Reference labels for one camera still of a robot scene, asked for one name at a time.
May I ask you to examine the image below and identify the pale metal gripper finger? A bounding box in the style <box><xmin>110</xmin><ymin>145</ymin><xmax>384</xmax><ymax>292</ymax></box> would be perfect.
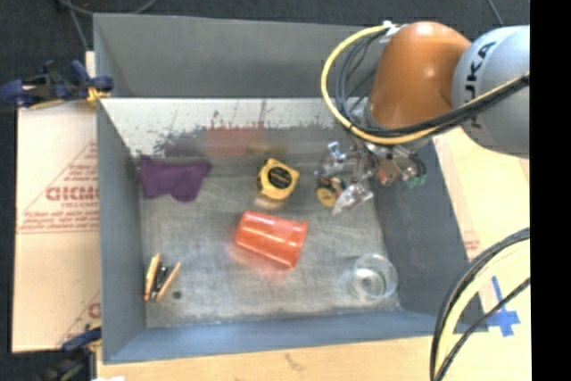
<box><xmin>332</xmin><ymin>181</ymin><xmax>375</xmax><ymax>216</ymax></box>
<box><xmin>313</xmin><ymin>141</ymin><xmax>359</xmax><ymax>180</ymax></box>

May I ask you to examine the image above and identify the small yellow and black object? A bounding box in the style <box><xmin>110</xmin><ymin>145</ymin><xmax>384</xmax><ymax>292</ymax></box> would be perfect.
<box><xmin>315</xmin><ymin>176</ymin><xmax>345</xmax><ymax>207</ymax></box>

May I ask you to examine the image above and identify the yellow tape measure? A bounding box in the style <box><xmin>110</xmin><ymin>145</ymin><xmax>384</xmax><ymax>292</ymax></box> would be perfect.
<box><xmin>255</xmin><ymin>157</ymin><xmax>301</xmax><ymax>204</ymax></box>

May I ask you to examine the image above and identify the clear glass cup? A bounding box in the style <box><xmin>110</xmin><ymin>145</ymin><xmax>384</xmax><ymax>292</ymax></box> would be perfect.
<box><xmin>349</xmin><ymin>253</ymin><xmax>399</xmax><ymax>302</ymax></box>

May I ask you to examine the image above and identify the orange plastic cup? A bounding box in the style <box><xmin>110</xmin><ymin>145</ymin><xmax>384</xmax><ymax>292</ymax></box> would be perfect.
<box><xmin>234</xmin><ymin>210</ymin><xmax>310</xmax><ymax>270</ymax></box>

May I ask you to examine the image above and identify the grey metal bin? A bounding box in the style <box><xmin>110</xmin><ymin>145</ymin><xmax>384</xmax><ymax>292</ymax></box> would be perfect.
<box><xmin>92</xmin><ymin>12</ymin><xmax>485</xmax><ymax>365</ymax></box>

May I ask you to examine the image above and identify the purple cloth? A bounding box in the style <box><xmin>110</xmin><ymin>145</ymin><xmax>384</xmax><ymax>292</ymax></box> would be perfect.
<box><xmin>137</xmin><ymin>154</ymin><xmax>213</xmax><ymax>203</ymax></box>

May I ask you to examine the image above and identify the orange and black small tool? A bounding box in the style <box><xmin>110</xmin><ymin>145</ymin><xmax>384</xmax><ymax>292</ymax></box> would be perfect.
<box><xmin>143</xmin><ymin>253</ymin><xmax>182</xmax><ymax>303</ymax></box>

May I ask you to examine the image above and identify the brown cardboard board, red print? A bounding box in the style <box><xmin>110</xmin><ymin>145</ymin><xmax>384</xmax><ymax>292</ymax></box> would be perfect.
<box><xmin>11</xmin><ymin>100</ymin><xmax>531</xmax><ymax>353</ymax></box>

